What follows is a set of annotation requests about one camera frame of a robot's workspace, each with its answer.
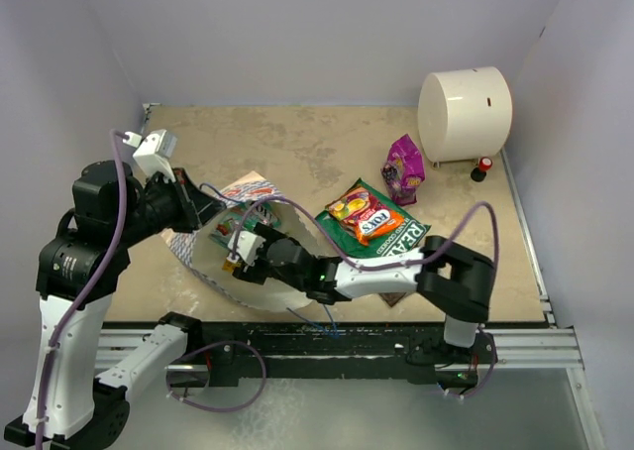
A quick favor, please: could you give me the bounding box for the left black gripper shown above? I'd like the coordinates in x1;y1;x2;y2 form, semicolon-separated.
116;166;227;245

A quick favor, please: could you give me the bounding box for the blue checkered paper bag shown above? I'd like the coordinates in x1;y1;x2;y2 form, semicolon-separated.
161;171;319;314

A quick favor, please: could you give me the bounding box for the colourful candy bag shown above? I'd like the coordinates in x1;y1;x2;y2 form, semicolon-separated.
325;186;405;246

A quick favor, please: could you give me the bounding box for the brown chocolate snack bag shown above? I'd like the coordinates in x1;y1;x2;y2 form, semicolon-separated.
380;293;406;307

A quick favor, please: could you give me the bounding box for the purple snack bag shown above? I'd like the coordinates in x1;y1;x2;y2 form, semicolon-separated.
380;134;425;206

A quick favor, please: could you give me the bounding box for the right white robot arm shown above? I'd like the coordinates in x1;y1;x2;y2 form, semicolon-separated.
227;231;496;362

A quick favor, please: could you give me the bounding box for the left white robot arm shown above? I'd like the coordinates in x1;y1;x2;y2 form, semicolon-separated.
4;161;226;449

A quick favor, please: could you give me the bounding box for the teal mint candy bag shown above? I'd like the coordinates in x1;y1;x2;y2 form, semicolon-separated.
208;203;281;249

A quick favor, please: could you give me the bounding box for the yellow M&M's packet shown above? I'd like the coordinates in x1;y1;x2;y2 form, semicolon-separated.
222;257;240;274

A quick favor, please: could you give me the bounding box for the red black button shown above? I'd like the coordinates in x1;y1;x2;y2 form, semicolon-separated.
470;157;493;182

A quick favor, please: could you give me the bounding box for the white cylindrical container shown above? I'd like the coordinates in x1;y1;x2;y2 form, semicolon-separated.
417;66;513;163

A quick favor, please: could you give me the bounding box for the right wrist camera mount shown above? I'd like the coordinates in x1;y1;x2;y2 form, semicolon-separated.
227;231;264;267

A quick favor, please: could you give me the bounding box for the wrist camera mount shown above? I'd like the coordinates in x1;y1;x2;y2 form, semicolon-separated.
227;231;264;267
123;129;177;182

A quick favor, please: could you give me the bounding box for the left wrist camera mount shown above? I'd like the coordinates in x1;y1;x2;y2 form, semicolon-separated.
123;129;177;182

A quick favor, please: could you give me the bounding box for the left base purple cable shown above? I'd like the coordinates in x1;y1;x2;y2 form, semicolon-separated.
165;339;268;414

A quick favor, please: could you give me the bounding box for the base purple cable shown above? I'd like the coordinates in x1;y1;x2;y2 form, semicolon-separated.
443;328;504;402
165;339;268;414

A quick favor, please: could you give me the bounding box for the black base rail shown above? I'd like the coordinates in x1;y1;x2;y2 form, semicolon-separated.
168;322;497;392

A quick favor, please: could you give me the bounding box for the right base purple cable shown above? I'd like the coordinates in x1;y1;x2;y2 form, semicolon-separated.
443;328;504;402

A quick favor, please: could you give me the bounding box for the aluminium frame rail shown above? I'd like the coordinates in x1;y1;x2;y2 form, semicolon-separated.
490;328;584;370

